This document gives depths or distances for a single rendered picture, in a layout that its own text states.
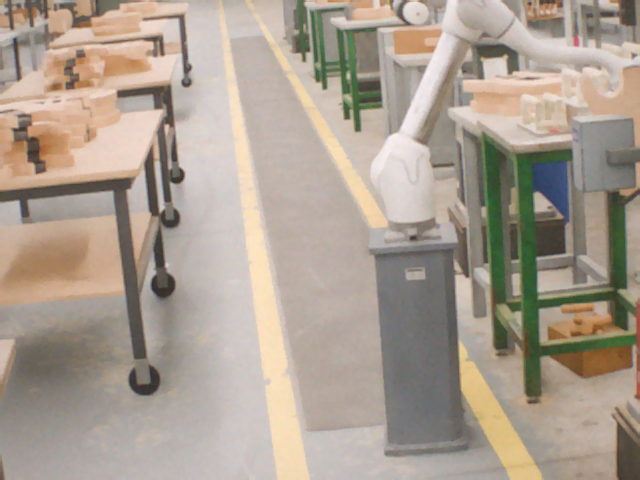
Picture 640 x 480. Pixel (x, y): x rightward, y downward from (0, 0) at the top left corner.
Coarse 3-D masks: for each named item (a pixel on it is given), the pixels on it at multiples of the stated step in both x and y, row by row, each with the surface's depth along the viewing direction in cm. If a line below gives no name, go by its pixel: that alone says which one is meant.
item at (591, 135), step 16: (576, 128) 357; (592, 128) 353; (608, 128) 354; (624, 128) 354; (576, 144) 359; (592, 144) 354; (608, 144) 355; (624, 144) 355; (576, 160) 361; (592, 160) 355; (576, 176) 363; (592, 176) 356; (608, 176) 357; (624, 176) 357
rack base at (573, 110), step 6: (576, 96) 469; (570, 102) 457; (576, 102) 456; (570, 108) 452; (576, 108) 445; (582, 108) 446; (588, 108) 446; (570, 114) 453; (576, 114) 446; (582, 114) 446; (588, 114) 446; (570, 120) 454; (570, 126) 455
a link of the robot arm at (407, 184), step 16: (400, 160) 410; (416, 160) 410; (384, 176) 415; (400, 176) 410; (416, 176) 409; (432, 176) 414; (384, 192) 417; (400, 192) 410; (416, 192) 410; (432, 192) 414; (400, 208) 412; (416, 208) 411; (432, 208) 415
